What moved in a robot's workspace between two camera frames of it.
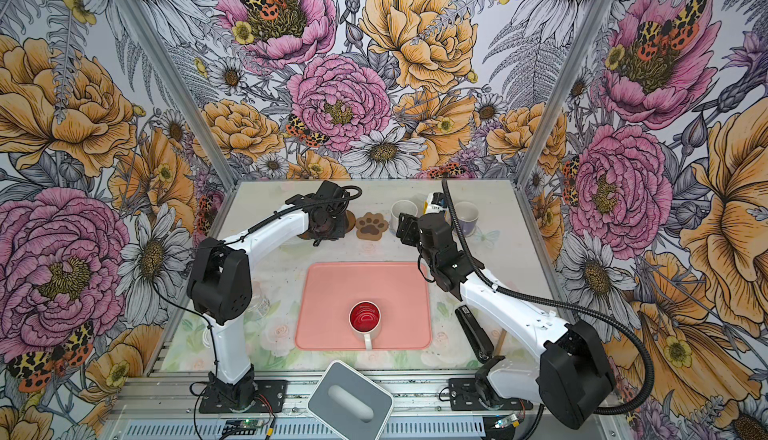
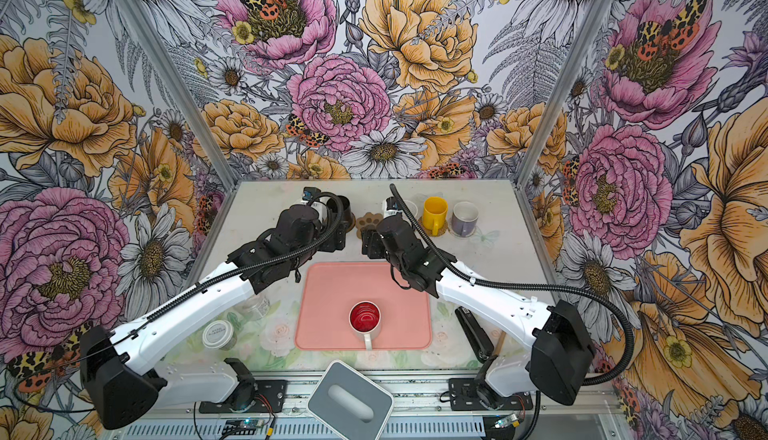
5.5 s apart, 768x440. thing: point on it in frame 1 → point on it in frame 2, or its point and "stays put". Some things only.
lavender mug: x=468 y=214 stays put
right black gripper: x=407 y=228 → x=370 y=243
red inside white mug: x=365 y=317 stays put
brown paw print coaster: x=370 y=226 stays put
